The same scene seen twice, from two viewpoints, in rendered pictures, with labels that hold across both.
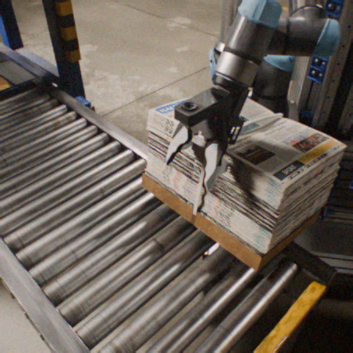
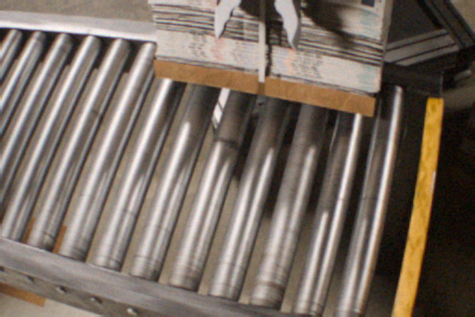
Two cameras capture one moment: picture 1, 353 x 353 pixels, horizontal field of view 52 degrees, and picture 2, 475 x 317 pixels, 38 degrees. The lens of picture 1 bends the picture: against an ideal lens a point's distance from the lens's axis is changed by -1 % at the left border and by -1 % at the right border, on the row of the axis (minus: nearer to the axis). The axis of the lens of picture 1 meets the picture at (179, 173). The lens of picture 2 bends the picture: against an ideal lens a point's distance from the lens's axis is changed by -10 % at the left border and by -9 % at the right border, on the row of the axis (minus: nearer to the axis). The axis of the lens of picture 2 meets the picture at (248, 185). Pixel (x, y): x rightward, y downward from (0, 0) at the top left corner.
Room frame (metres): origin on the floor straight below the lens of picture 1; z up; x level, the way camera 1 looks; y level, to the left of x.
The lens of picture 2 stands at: (-0.06, 0.31, 1.84)
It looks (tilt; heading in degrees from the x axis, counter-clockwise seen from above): 61 degrees down; 335
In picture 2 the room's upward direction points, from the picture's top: 6 degrees counter-clockwise
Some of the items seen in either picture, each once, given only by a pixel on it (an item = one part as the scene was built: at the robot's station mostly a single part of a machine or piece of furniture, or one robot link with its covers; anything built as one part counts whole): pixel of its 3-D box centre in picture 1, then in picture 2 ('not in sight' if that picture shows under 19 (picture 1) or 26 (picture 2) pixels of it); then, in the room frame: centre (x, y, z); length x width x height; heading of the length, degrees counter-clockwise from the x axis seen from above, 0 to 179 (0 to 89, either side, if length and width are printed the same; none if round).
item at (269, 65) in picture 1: (272, 68); not in sight; (1.09, -0.30, 0.98); 0.13 x 0.12 x 0.14; 85
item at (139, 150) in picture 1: (139, 161); (104, 43); (0.92, 0.13, 0.74); 1.34 x 0.05 x 0.12; 45
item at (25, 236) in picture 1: (83, 202); (80, 141); (0.70, 0.27, 0.77); 0.47 x 0.05 x 0.05; 135
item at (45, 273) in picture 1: (112, 228); (146, 154); (0.61, 0.17, 0.77); 0.47 x 0.05 x 0.05; 135
